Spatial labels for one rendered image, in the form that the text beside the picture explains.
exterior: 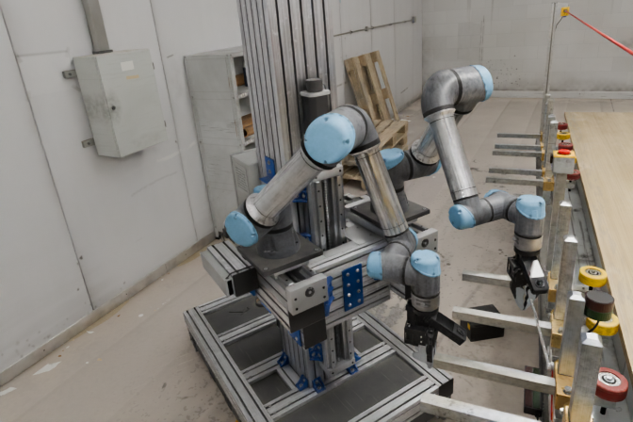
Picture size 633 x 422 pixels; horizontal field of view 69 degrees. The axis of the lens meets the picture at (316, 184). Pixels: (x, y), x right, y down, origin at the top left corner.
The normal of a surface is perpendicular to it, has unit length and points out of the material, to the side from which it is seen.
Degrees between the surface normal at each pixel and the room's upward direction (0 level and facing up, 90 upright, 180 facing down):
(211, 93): 90
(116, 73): 90
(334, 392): 0
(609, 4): 90
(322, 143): 85
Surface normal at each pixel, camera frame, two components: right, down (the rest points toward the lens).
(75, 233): 0.88, 0.10
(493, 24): -0.47, 0.35
